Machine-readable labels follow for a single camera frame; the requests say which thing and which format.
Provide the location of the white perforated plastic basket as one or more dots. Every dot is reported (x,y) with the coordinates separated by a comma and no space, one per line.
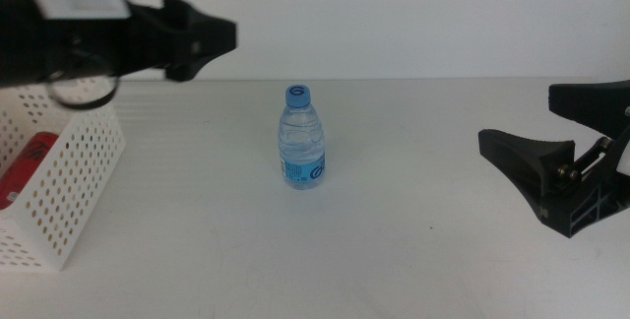
(74,186)

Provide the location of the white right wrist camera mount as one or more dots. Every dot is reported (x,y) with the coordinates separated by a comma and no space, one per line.
(625,171)

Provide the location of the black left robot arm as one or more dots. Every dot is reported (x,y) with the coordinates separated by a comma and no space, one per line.
(29,43)

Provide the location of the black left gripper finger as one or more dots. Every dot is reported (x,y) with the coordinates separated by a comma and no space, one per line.
(197,55)
(197,21)

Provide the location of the clear water bottle blue cap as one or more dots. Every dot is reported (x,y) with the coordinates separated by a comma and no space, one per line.
(301,137)

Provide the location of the red cola can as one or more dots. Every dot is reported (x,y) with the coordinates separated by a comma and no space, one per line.
(24,166)

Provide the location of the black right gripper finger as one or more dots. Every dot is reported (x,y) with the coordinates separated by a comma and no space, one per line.
(522,161)
(590,105)

